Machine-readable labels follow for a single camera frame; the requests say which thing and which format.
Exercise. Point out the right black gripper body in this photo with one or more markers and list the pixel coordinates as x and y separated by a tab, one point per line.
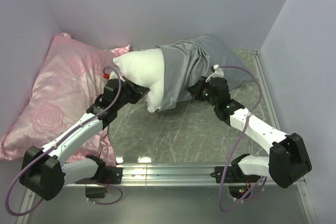
206	94

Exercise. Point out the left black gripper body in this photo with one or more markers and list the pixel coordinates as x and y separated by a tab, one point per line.
122	102

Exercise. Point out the white pillow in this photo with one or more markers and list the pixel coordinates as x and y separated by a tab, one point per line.
145	68

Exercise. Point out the grey pillowcase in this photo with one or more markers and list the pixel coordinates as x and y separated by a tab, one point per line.
186	61

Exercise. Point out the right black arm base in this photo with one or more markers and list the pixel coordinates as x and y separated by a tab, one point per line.
232	176

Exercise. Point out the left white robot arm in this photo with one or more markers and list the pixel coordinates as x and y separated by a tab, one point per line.
46	170

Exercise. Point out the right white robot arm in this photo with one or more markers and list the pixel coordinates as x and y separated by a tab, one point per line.
287	160

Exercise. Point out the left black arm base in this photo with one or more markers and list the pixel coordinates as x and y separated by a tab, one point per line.
111	175

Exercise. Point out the pink satin rose pillow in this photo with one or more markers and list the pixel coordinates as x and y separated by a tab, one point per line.
69	81

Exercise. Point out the grey marble mat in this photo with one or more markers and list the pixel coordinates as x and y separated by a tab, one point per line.
190	133

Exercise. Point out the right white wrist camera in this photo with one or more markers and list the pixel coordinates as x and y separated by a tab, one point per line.
217	72

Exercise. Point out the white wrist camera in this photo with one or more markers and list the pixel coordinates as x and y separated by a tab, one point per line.
217	72
110	73

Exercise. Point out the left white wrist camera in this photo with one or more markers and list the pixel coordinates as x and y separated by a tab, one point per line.
110	73

